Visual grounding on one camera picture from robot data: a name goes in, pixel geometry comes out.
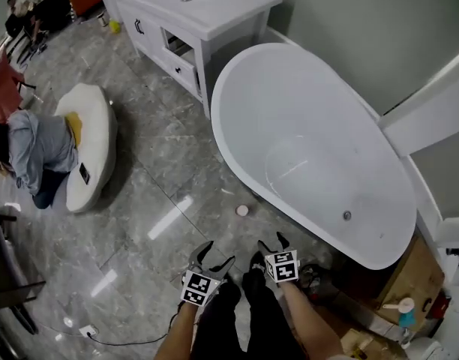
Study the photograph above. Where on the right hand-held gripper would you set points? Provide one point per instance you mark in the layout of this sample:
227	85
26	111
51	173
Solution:
284	266

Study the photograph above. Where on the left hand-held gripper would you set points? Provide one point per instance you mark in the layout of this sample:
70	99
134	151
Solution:
199	287

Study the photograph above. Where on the red bottle with white cap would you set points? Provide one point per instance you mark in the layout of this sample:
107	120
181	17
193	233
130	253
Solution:
242	210

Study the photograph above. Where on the white oval bathtub dark outside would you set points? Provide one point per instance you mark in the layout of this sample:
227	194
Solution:
308	144

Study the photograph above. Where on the person's right forearm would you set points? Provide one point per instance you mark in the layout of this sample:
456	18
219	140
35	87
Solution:
308	321

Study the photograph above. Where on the person's left forearm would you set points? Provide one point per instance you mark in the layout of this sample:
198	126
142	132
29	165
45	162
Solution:
177	332

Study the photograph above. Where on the white curved lounge seat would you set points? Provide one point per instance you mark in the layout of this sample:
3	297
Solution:
96	133

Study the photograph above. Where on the person's black shoe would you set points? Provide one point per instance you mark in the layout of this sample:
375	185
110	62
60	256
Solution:
257	263

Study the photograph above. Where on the black mesh waste bin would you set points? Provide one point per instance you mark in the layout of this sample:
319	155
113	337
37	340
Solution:
314	279

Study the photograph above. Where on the person's black trousers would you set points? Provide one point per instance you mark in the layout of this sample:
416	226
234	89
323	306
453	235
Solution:
255	313

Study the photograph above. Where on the cardboard box red print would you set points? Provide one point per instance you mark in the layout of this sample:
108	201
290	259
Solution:
368	345

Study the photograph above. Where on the white power strip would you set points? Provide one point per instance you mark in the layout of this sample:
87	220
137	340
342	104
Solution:
88	331

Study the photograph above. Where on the cardboard box black print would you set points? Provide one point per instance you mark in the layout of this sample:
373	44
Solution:
417	276

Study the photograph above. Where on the black phone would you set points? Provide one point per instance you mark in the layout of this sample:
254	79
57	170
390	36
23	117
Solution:
84	173

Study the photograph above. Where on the yellow cushion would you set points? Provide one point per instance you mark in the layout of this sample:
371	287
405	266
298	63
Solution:
75	126

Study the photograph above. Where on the dark wooden table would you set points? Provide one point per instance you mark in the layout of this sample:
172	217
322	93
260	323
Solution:
8	276

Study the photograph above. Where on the white vanity cabinet with sink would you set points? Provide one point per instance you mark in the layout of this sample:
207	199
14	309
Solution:
199	9

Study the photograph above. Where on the small metal can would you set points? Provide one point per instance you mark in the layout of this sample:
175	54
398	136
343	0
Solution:
101	19

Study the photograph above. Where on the pink chair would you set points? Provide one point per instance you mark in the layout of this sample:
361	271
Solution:
2	92

